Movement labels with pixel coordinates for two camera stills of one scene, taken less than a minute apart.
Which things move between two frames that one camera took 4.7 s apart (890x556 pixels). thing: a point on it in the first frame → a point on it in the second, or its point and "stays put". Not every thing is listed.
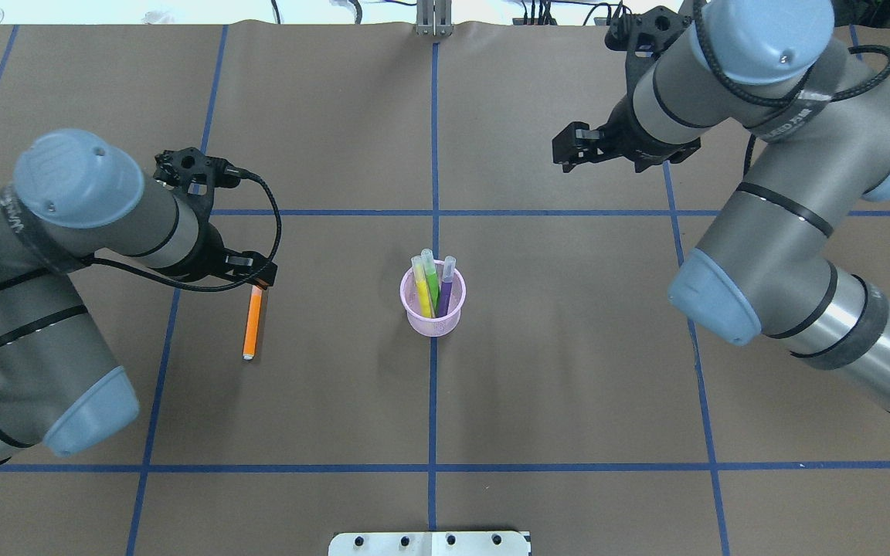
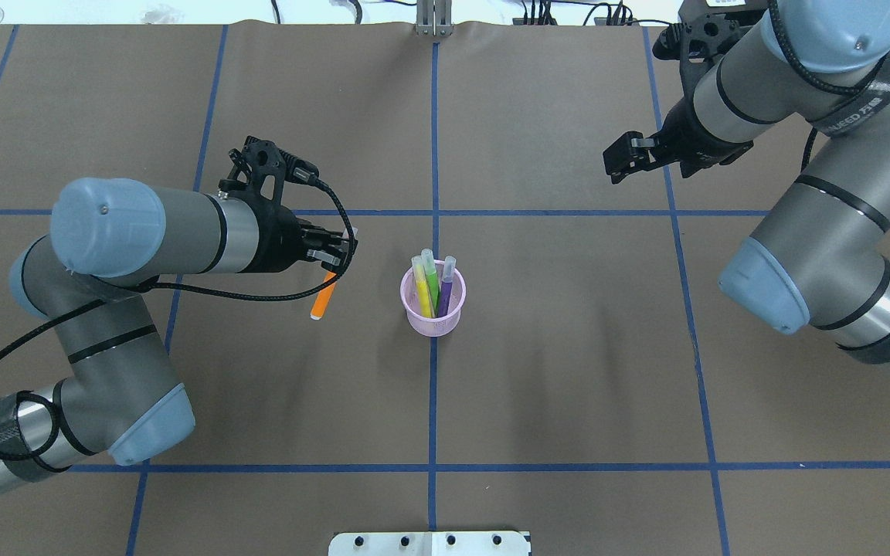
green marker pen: x=430 y=270 stays put
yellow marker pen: x=421 y=280 stays put
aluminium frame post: x=434 y=18 stays put
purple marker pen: x=446 y=283 stays put
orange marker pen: x=253 y=323 → x=324 y=298
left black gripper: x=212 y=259 → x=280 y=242
